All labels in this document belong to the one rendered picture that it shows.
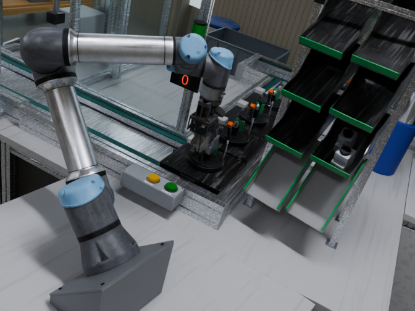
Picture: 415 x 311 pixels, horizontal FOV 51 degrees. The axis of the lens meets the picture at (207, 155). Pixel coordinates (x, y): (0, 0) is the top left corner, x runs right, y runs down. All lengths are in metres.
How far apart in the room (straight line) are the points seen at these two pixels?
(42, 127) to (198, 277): 0.85
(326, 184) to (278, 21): 4.06
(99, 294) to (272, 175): 0.73
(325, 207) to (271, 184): 0.19
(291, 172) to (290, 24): 3.96
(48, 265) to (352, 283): 0.93
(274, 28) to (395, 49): 4.16
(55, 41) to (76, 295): 0.61
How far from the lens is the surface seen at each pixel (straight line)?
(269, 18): 5.46
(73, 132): 1.28
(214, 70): 1.31
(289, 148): 1.36
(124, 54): 1.17
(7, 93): 1.92
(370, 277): 1.60
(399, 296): 2.28
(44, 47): 1.19
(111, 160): 1.60
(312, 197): 1.47
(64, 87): 1.30
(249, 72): 2.72
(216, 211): 1.45
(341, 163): 1.35
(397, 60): 1.30
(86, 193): 1.12
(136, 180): 1.47
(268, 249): 1.50
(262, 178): 1.49
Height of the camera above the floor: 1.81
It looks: 31 degrees down
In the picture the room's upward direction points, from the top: 15 degrees clockwise
